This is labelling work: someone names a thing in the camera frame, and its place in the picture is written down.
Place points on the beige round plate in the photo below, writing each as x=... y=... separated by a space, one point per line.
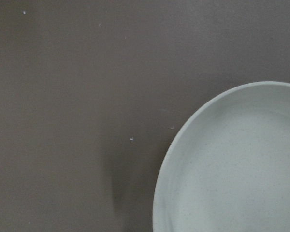
x=228 y=168

